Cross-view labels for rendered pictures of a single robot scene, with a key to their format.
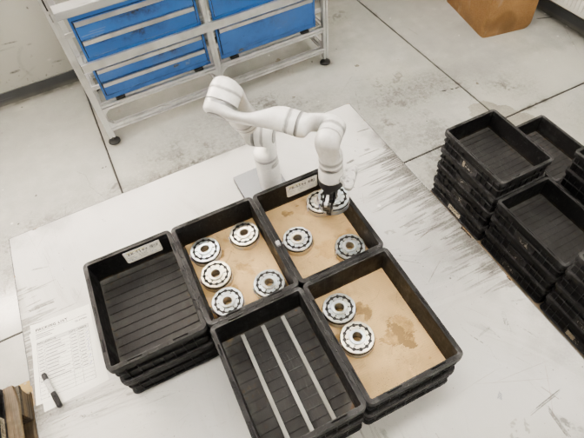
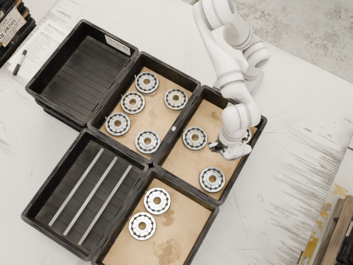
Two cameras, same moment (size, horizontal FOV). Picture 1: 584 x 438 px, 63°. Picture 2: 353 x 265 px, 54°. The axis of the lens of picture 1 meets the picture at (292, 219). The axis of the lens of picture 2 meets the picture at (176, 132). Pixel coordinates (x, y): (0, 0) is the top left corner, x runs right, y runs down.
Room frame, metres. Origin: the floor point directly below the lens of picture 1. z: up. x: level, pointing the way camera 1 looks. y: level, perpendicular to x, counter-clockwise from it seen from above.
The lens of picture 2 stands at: (0.55, -0.27, 2.20)
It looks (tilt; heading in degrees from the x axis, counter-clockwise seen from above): 71 degrees down; 45
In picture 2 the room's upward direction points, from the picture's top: 5 degrees clockwise
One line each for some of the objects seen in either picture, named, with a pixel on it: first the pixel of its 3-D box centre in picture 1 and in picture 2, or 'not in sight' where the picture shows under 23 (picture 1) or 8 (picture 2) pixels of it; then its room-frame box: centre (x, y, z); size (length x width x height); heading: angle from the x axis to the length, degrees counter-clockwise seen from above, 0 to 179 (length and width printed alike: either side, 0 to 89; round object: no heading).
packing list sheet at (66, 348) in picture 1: (64, 353); (44, 51); (0.68, 0.82, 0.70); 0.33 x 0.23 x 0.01; 21
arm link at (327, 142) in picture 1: (329, 147); (235, 122); (0.93, -0.13, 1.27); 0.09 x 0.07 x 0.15; 155
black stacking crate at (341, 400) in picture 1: (285, 372); (90, 193); (0.46, 0.07, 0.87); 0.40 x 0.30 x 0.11; 20
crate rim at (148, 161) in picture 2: (232, 256); (145, 104); (0.84, 0.21, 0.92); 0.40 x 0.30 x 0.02; 20
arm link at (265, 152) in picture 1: (263, 142); (254, 59); (1.29, 0.07, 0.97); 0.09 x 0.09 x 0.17; 75
